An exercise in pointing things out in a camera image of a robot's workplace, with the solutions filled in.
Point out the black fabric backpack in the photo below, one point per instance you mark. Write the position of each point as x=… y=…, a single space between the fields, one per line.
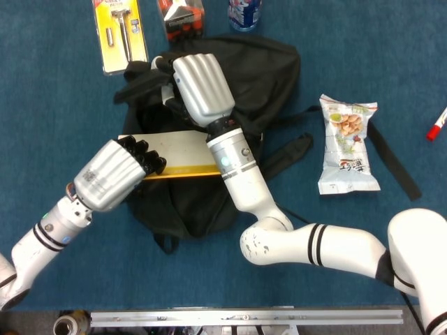
x=265 y=76

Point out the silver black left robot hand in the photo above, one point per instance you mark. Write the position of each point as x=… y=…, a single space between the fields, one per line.
x=108 y=174

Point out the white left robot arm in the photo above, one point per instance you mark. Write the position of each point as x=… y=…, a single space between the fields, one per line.
x=35 y=244

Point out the yellow and white Lexicon book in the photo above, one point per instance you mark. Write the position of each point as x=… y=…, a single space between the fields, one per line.
x=185 y=150

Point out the red whiteboard marker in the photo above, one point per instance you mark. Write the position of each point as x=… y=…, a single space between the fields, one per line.
x=434 y=132

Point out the silver white-tipped right robot hand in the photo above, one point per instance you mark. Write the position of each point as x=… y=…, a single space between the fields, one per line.
x=202 y=87

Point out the blue carpet table cover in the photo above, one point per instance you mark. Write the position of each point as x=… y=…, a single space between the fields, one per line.
x=104 y=279

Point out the white nut snack bag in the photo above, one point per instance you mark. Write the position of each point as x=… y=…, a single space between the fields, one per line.
x=345 y=157

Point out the razor in yellow blister pack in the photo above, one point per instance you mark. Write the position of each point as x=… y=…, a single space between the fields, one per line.
x=103 y=35

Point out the clear jar with red-black items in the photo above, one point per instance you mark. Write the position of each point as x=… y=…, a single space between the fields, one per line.
x=181 y=24

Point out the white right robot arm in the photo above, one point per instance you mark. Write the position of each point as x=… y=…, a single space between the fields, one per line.
x=331 y=244

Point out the blue drink bottle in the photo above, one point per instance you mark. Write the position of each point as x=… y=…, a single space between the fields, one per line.
x=244 y=17

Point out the aluminium profile rail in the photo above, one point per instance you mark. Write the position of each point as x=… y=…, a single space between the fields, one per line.
x=244 y=317

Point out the tape roll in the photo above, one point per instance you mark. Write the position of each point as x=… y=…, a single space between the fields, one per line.
x=71 y=318

